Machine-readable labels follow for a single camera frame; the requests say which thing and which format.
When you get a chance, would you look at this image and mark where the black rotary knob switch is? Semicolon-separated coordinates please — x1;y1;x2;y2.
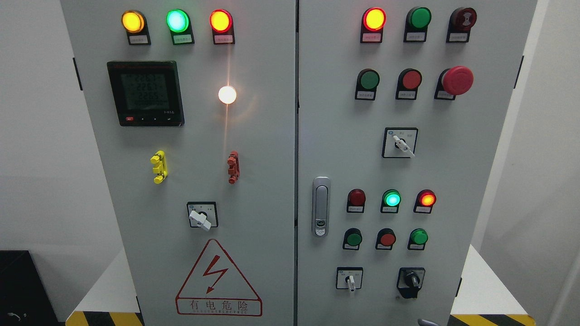
397;268;426;299

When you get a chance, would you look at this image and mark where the red push button lower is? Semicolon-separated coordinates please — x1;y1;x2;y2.
375;228;397;250

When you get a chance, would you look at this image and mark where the white platform with hazard stripes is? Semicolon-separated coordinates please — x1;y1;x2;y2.
66;247;536;326

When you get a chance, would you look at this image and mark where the green push button upper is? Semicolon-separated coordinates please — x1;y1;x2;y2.
354;68;380;101

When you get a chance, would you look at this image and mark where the red terminal connector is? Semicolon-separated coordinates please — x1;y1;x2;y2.
227;150;240;184

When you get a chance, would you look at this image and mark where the grey electrical cabinet right door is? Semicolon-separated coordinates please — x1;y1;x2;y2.
297;0;537;326

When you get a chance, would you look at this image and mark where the yellow terminal connector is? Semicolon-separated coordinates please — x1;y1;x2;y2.
150;150;168;184

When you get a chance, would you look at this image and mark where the red electrical hazard warning sign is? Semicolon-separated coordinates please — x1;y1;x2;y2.
175;239;263;317

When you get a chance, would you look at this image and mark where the dark red buzzer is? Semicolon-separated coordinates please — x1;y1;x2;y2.
446;7;477;43

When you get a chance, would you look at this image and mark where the red lit indicator light right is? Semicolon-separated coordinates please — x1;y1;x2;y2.
360;7;386;43

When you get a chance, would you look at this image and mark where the black digital power meter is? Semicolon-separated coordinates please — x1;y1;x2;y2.
107;61;185;127

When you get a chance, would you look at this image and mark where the white selector switch left door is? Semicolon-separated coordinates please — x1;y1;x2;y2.
186;201;219;231

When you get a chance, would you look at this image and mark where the white selector switch lower right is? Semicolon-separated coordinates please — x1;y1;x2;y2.
335;267;364;292

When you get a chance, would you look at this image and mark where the red lit indicator light left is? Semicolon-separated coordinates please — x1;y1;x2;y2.
209;9;235;45

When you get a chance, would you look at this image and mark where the red emergency stop button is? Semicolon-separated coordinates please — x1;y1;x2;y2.
434;66;474;101

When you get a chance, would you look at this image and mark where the silver door handle lock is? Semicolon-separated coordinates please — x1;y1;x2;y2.
311;176;331;237

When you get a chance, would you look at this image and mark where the red push button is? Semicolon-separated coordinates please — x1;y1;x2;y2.
375;228;397;250
395;68;422;101

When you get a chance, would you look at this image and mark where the green lit indicator light middle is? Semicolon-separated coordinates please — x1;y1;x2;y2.
380;189;401;213

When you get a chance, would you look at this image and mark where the green illuminated push button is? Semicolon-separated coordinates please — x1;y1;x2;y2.
407;228;429;250

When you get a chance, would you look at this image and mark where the green lit indicator light top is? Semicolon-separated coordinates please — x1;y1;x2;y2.
166;9;194;45

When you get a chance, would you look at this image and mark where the white selector switch upper right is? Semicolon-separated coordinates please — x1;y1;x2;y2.
382;127;419;158

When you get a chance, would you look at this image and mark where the black box lower left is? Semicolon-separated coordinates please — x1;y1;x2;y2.
0;250;60;326

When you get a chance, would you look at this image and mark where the green lit indicator light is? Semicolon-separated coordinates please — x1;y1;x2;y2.
380;189;401;213
166;9;194;45

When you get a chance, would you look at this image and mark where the grey electrical cabinet left door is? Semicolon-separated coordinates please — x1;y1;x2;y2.
61;0;296;326

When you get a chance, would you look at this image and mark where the yellow indicator light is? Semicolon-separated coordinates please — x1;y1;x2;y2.
121;10;151;45

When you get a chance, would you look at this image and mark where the grey electrical cabinet door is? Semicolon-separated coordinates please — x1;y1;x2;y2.
297;0;537;326
61;0;296;326

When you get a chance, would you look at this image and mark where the white lit indicator light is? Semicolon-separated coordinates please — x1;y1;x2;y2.
218;85;237;105

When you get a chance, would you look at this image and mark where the dark red indicator light left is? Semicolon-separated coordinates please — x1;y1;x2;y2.
346;188;366;213

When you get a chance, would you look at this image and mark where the white selector switch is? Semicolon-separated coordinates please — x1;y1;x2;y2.
382;127;419;158
335;267;364;292

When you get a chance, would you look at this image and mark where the green unlit indicator light top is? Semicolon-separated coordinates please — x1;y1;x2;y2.
403;7;432;43

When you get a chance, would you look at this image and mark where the red lit indicator light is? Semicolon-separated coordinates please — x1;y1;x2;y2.
360;7;386;43
209;9;235;45

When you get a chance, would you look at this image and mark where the green push button lower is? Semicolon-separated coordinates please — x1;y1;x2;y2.
342;228;363;250

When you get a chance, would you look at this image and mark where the red push button upper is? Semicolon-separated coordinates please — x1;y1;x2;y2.
395;68;422;101

